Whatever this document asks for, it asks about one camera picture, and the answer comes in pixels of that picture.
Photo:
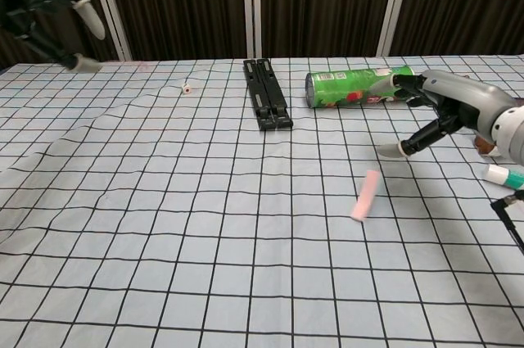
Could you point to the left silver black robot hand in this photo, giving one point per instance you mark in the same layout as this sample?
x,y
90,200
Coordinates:
x,y
20,8

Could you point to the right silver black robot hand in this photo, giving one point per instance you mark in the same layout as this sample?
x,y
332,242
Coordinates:
x,y
466,102

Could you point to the small pink object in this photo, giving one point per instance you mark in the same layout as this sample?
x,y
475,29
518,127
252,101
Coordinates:
x,y
365,196

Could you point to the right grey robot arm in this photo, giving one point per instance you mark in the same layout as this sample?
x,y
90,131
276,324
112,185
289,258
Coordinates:
x,y
511,131

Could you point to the white green glue stick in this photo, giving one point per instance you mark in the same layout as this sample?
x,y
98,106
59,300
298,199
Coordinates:
x,y
505,177

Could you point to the green chips can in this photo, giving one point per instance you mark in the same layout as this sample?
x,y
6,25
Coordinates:
x,y
348,86

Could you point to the small white die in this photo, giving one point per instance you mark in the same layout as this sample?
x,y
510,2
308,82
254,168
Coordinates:
x,y
186,88

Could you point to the black folding laptop stand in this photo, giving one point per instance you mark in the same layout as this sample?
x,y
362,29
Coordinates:
x,y
268,94

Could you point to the blue checkered tablecloth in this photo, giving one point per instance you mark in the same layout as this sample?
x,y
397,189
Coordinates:
x,y
204,221

